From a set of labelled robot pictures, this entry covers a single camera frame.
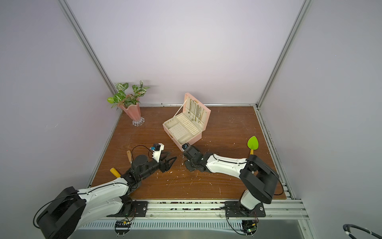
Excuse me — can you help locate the potted plant pink vase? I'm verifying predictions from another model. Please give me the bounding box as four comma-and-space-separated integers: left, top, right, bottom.
107, 81, 150, 126

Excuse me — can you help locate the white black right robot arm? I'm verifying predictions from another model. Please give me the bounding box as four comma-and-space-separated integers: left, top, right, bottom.
183, 143, 281, 211

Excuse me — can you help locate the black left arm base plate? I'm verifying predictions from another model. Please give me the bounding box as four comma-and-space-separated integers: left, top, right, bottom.
107, 201, 148, 218

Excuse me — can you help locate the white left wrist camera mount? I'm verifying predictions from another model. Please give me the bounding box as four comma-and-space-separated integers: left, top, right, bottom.
151, 143, 165, 162

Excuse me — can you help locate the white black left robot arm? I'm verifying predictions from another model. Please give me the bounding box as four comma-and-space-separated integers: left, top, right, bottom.
33, 151, 177, 239

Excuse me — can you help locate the green wooden-handled toy trowel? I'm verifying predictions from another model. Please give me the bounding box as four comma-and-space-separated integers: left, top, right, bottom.
126, 150, 132, 163

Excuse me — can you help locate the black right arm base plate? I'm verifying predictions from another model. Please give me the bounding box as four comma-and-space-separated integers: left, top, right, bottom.
220, 201, 266, 218

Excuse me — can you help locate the green leaf spatula yellow handle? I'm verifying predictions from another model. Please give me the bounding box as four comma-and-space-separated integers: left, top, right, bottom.
247, 136, 259, 155

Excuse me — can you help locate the pink jewelry box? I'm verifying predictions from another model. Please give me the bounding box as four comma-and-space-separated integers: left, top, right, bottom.
163, 93, 211, 151

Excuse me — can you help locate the yellow toy shovel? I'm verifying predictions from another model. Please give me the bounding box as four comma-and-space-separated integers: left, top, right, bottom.
110, 167, 121, 178

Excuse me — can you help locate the black cable bottom right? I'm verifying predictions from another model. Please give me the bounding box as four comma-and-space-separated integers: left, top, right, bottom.
343, 223, 382, 239

